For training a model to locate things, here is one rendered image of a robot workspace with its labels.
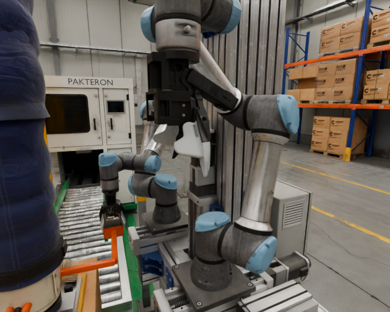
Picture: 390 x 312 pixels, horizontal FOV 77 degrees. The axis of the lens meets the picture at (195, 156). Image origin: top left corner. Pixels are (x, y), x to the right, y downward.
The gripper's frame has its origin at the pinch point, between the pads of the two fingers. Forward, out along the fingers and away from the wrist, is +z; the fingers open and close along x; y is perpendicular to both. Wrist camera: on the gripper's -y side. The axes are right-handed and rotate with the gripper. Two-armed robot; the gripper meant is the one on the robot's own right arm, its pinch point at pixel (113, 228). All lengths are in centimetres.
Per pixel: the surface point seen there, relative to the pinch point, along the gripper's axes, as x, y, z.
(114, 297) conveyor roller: -3, -20, 54
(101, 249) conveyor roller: -11, -73, 54
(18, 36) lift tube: -17, 36, -72
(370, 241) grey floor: 291, -72, 109
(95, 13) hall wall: -14, -892, -361
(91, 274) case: -10.0, 11.4, 13.4
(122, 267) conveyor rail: 3, -38, 48
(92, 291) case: -9.0, 21.8, 13.4
